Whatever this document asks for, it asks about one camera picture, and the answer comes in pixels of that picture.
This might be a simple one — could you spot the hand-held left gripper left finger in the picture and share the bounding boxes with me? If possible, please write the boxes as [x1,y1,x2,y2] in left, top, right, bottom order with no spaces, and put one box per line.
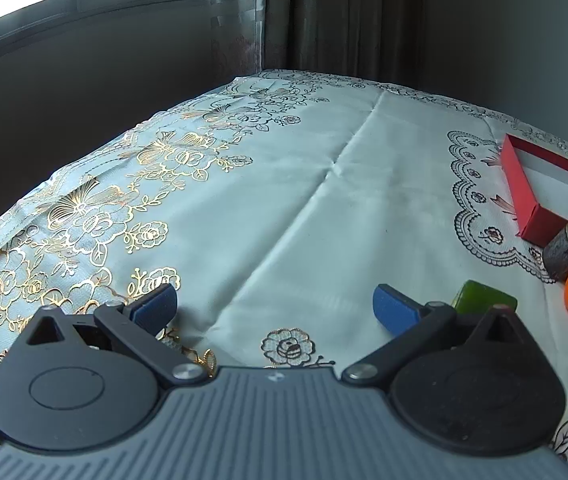
[6,282,209,388]

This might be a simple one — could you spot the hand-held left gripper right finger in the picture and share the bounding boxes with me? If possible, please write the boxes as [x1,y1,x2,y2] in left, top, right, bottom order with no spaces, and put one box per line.
[341,284,534,388]

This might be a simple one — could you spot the green cucumber piece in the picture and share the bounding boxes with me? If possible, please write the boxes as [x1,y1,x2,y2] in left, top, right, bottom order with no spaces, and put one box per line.
[451,280,518,313]

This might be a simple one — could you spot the dark sugarcane piece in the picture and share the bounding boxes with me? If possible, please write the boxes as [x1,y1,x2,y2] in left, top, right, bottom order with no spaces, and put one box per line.
[542,222,568,283]

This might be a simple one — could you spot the red shallow cardboard box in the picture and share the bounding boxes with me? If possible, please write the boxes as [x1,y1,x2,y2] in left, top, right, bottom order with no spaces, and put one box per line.
[501,134,568,243]

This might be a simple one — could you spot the floral embroidered tablecloth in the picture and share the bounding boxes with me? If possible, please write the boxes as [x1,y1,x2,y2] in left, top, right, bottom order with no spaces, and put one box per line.
[0,70,568,471]

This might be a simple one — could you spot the brown patterned curtain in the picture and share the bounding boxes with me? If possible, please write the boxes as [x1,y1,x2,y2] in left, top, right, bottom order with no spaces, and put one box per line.
[263,0,425,84]

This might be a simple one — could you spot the sheer lace curtain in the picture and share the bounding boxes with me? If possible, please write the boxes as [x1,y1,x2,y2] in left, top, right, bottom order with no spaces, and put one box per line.
[209,0,267,80]

